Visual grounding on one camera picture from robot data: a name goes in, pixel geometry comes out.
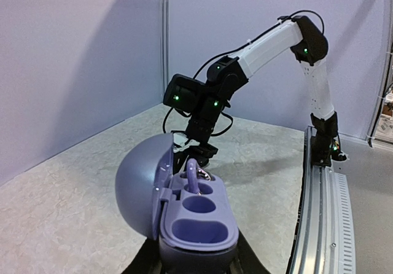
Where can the silver earbud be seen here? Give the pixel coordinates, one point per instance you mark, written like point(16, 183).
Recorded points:
point(194, 172)

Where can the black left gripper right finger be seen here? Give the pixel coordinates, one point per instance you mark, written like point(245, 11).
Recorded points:
point(246, 260)

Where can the aluminium left corner post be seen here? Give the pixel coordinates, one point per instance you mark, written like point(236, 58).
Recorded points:
point(164, 39)

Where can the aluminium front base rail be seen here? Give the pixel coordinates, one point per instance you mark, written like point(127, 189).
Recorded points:
point(324, 239)

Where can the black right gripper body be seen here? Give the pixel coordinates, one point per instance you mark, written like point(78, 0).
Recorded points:
point(201, 153)

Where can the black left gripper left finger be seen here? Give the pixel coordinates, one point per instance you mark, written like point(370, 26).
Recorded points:
point(147, 260)

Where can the silver blue charging case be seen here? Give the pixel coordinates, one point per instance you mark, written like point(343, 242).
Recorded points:
point(195, 233)

